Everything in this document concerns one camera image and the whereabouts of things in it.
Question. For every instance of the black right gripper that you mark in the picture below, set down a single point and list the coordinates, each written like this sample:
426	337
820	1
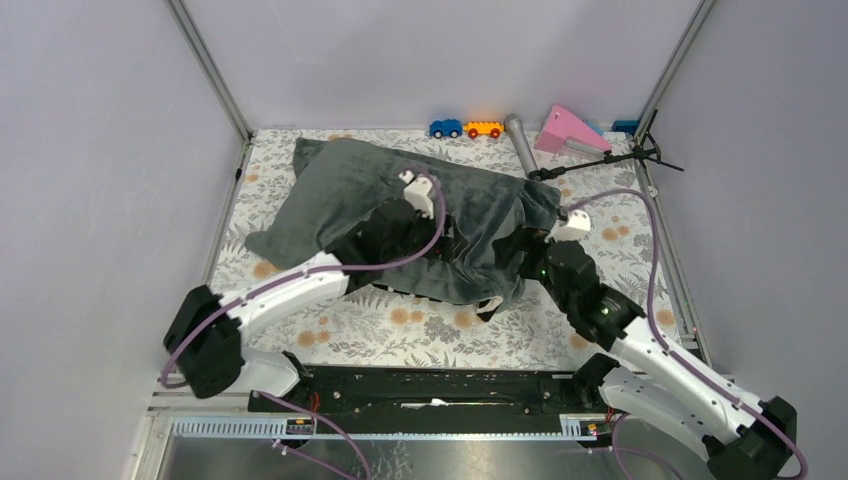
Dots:
527	238

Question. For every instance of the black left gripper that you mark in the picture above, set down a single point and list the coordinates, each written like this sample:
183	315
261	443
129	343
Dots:
452	243

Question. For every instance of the zebra and grey pillowcase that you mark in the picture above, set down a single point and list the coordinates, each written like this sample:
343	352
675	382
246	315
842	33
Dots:
339	182

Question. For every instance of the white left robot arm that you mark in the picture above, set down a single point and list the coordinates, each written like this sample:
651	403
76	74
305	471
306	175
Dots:
209	340

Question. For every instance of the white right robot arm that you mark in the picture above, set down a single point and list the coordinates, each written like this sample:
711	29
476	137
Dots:
640	371

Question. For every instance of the floral patterned table mat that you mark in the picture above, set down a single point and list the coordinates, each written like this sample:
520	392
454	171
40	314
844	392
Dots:
377	327

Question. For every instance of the blue toy car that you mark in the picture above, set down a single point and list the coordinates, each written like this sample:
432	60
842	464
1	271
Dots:
451	128

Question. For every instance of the pink wedge block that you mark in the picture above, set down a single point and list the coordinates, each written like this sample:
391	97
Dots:
563	129

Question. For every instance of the grey microphone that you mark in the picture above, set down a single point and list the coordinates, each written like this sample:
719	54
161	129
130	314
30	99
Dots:
515	131

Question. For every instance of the yellow toy wagon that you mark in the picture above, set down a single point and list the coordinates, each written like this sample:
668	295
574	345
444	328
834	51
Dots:
477	129

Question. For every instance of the black mini tripod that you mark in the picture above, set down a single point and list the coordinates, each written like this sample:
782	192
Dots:
644	150

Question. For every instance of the blue block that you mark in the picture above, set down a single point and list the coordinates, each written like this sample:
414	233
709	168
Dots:
629	127

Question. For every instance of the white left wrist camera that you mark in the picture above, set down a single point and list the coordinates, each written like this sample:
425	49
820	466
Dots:
417	192

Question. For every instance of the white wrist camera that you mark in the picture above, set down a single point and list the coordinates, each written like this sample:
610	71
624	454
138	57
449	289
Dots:
417	192
574	226

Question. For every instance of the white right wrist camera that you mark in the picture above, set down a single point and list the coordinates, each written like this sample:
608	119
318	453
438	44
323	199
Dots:
574	226

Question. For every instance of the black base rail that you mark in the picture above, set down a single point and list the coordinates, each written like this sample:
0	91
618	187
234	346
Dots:
410	401

